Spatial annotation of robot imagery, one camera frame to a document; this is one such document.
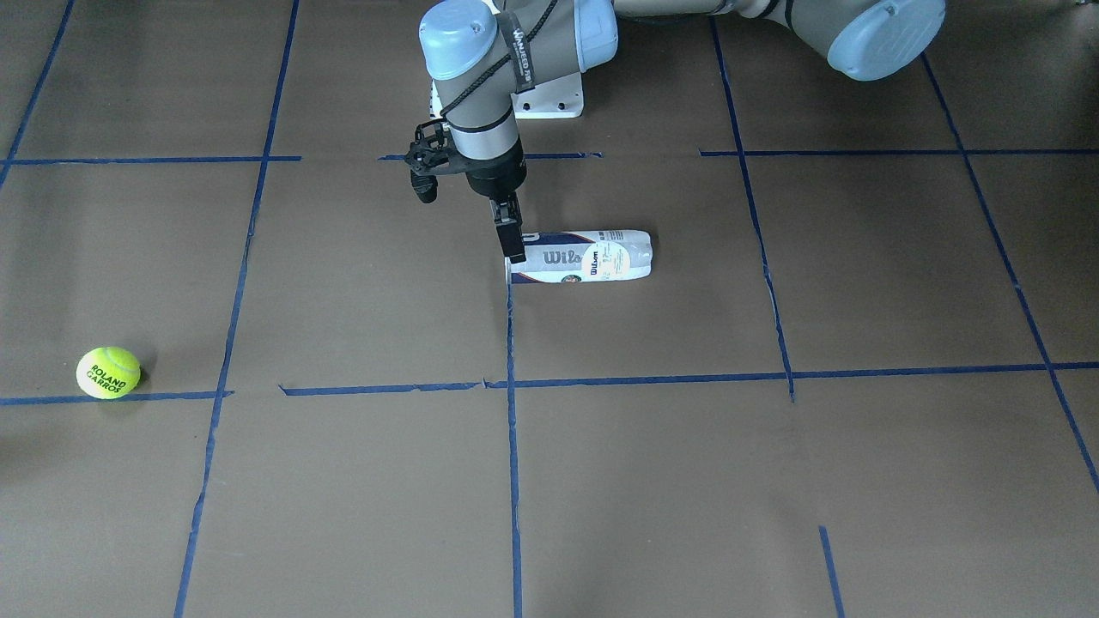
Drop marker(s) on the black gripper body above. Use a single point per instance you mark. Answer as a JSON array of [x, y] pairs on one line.
[[495, 175]]

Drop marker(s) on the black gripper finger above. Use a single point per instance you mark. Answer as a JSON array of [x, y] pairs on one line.
[[508, 224]]

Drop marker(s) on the Wilson tennis ball can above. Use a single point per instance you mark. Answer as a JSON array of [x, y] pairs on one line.
[[584, 256]]

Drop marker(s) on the Roland Garros tennis ball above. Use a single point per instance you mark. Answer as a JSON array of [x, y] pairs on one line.
[[108, 373]]

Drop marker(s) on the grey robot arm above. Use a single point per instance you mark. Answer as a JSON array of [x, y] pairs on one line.
[[479, 58]]

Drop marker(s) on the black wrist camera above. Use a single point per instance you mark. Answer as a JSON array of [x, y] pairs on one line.
[[431, 153]]

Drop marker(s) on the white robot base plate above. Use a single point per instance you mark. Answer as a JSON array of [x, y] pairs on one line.
[[561, 98]]

